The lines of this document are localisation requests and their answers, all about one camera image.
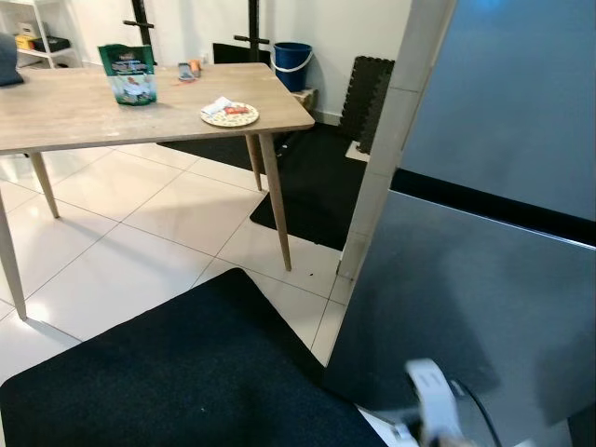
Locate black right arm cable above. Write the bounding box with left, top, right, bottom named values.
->
left=447, top=377, right=505, bottom=447

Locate white shelf unit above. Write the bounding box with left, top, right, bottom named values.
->
left=0, top=0, right=81, bottom=69

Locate green standing pouch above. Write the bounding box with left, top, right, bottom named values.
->
left=98, top=44, right=158, bottom=107

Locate patterned round plate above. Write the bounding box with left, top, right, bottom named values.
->
left=200, top=101, right=261, bottom=129

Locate blue bucket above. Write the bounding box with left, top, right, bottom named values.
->
left=271, top=42, right=314, bottom=93

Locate grey fridge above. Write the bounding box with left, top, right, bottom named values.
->
left=320, top=0, right=596, bottom=447

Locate black stand pole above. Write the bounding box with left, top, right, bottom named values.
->
left=125, top=0, right=158, bottom=53
left=232, top=0, right=272, bottom=65

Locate black box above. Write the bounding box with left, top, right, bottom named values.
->
left=211, top=42, right=272, bottom=67

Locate small can with orange item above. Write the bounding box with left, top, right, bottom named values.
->
left=176, top=58, right=205, bottom=84

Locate black foam floor mat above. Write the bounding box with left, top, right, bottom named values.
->
left=157, top=121, right=374, bottom=251

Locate light wooden table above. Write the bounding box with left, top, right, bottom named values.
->
left=0, top=62, right=317, bottom=323

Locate white packet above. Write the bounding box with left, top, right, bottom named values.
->
left=203, top=96, right=235, bottom=115

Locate upright black foam mat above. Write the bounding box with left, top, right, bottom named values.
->
left=337, top=56, right=397, bottom=142

